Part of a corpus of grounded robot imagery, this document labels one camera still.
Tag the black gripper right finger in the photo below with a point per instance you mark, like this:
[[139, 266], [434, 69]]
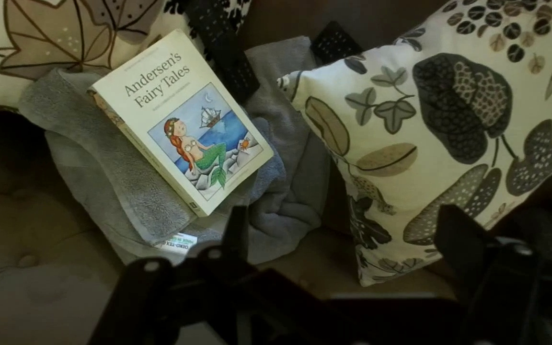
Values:
[[513, 287]]

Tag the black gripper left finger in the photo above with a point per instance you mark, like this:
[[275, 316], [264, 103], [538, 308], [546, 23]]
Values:
[[162, 299]]

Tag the white fairy tales book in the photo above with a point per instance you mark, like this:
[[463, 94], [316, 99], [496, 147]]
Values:
[[174, 120]]

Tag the brown grey tufted sofa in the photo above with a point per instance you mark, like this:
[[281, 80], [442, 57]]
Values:
[[28, 280]]

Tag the grey towel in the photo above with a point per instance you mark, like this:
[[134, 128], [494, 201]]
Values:
[[97, 172]]

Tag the cream pillow with dark fruit print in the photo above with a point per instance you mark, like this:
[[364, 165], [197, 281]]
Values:
[[456, 126]]

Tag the long black remote control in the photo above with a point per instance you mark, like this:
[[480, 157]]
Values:
[[226, 50]]

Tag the cream pillow with brown leaf print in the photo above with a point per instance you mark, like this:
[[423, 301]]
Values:
[[47, 30]]

